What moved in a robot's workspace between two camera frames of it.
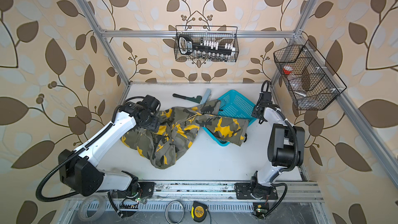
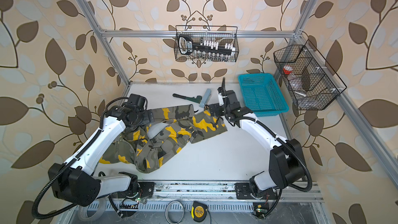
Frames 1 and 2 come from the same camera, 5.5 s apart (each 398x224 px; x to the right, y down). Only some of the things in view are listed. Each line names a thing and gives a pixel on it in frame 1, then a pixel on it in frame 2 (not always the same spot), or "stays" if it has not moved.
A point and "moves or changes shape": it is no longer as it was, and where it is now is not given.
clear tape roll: [83, 207] stays
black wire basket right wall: [312, 83] stays
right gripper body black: [254, 112] -> [220, 110]
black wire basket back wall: [204, 43] stays
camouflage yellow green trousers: [176, 128] moves or changes shape
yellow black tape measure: [199, 211] stays
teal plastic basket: [235, 105] moves or changes shape
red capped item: [287, 69] stays
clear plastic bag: [295, 82] stays
